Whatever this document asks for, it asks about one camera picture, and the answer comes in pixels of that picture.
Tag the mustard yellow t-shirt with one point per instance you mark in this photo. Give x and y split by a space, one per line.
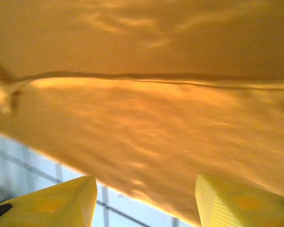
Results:
142 118

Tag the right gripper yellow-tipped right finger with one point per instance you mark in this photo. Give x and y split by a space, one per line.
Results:
239 208

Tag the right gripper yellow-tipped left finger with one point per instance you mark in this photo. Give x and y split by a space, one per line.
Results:
49 205

